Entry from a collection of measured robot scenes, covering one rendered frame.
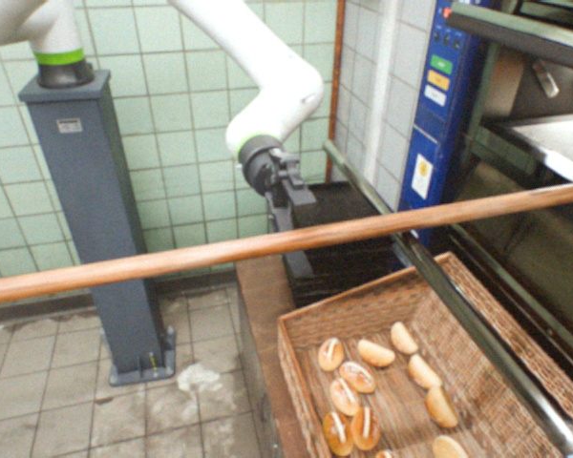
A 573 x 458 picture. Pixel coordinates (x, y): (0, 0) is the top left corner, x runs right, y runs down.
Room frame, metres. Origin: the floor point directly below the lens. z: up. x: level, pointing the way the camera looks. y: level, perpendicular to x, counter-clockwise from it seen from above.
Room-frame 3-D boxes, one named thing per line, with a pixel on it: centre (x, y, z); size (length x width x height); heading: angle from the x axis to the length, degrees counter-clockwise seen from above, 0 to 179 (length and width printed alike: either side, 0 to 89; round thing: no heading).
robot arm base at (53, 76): (1.28, 0.60, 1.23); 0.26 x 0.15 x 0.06; 11
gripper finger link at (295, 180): (0.54, -0.02, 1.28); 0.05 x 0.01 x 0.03; 15
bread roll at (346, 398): (0.63, -0.16, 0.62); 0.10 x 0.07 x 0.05; 22
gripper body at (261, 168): (0.65, 0.01, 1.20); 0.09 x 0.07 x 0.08; 15
